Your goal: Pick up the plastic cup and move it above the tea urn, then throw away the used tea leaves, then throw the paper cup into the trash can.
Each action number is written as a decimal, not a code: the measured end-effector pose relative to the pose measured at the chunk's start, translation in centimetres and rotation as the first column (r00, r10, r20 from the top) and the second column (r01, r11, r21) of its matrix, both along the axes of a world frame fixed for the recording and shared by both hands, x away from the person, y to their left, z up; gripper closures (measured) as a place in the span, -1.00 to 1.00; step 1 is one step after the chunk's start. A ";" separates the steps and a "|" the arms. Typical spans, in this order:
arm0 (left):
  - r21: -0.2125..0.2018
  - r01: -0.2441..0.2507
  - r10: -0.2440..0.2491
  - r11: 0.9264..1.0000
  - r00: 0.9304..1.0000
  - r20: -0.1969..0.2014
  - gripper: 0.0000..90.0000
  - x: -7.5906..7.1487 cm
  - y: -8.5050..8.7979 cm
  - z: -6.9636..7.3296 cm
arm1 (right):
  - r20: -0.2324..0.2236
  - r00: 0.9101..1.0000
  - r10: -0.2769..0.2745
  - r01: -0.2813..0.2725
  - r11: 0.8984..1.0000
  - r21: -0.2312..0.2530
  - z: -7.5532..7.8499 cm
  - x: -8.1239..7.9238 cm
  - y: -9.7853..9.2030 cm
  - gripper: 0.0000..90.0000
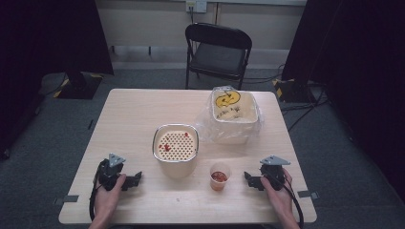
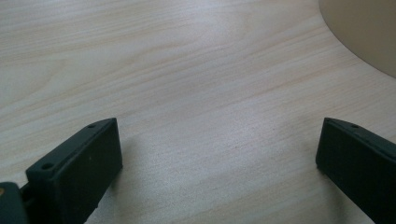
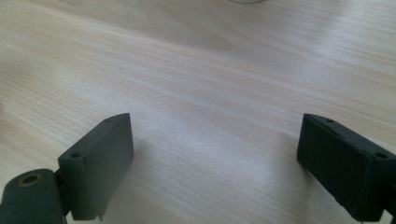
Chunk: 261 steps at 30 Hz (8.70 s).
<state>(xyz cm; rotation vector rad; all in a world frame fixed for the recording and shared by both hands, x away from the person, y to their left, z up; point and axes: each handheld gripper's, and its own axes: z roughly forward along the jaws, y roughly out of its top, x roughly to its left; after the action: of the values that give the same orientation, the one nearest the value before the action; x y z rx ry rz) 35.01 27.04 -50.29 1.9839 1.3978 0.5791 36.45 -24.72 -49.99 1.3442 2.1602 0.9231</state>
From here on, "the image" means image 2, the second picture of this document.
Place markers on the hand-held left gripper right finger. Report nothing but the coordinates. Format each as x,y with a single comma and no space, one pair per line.
358,165

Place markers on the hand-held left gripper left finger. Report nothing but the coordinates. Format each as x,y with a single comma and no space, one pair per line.
77,168

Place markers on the beige round object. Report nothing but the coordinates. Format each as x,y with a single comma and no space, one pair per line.
364,28

